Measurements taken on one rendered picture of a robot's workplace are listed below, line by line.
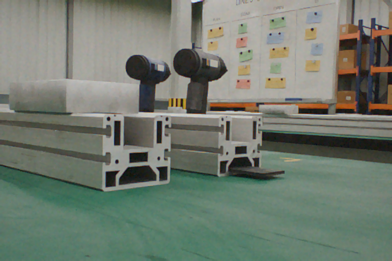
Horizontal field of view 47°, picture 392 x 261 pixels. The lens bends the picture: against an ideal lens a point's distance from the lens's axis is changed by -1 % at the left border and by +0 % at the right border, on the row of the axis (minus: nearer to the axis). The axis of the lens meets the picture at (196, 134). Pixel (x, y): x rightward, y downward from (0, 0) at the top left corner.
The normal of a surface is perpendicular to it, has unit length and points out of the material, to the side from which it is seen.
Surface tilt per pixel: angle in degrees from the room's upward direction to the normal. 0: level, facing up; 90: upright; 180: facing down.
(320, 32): 90
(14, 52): 90
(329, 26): 90
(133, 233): 0
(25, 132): 90
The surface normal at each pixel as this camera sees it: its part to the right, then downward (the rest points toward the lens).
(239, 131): -0.70, 0.02
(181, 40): 0.66, 0.06
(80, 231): 0.03, -1.00
